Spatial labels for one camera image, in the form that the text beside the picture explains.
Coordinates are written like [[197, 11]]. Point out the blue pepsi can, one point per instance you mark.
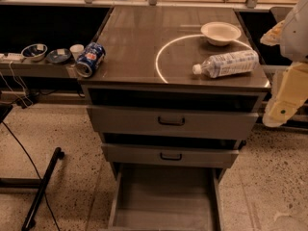
[[89, 60]]

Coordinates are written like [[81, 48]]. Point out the white power strip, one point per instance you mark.
[[11, 57]]

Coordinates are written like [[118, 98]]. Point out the clear plastic water bottle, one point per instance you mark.
[[228, 64]]

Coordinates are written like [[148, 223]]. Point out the open bottom drawer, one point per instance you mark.
[[158, 198]]

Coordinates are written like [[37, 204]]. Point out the white bowl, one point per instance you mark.
[[220, 33]]

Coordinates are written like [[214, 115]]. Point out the black stand leg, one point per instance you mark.
[[39, 184]]

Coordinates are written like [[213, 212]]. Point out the silver bowl on shelf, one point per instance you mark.
[[35, 52]]

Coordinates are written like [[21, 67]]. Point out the small white paper cup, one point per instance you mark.
[[76, 50]]

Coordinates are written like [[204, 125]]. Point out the grey chair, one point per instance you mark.
[[279, 13]]

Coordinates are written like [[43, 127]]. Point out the grey drawer cabinet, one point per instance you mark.
[[149, 63]]

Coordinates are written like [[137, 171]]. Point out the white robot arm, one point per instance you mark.
[[294, 38]]

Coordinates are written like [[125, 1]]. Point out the dark blue dish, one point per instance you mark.
[[58, 56]]

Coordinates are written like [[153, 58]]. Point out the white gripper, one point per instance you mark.
[[295, 38]]

